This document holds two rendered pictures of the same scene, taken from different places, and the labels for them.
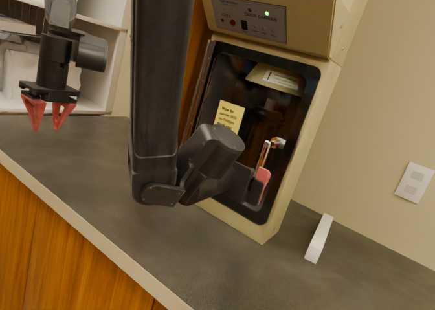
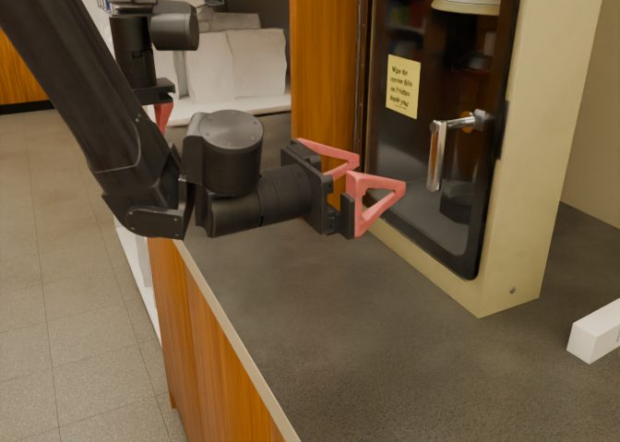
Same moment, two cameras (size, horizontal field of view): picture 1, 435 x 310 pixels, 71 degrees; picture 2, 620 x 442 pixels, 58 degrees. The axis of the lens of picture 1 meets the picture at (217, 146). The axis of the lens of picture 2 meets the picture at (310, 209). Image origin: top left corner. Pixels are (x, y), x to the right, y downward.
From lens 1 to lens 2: 0.35 m
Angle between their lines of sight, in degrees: 34
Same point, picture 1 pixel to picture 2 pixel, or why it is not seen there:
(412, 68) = not seen: outside the picture
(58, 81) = (138, 77)
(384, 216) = not seen: outside the picture
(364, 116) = not seen: outside the picture
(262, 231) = (476, 292)
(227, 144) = (215, 141)
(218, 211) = (414, 256)
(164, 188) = (149, 212)
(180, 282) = (279, 359)
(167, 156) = (127, 167)
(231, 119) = (406, 88)
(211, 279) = (334, 361)
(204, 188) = (223, 211)
